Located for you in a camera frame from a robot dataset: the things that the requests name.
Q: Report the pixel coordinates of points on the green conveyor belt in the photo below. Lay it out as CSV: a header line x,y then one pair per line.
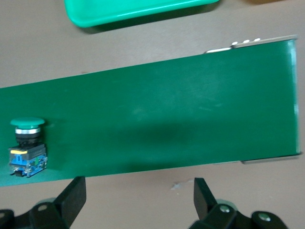
x,y
166,107

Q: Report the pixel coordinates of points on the green mushroom push button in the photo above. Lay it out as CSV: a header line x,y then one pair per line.
x,y
27,155

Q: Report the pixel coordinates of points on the green plastic tray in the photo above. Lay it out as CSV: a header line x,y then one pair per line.
x,y
143,9

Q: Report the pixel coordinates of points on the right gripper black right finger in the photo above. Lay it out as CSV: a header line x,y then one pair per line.
x,y
202,198

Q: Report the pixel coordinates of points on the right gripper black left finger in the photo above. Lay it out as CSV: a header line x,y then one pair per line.
x,y
71,198

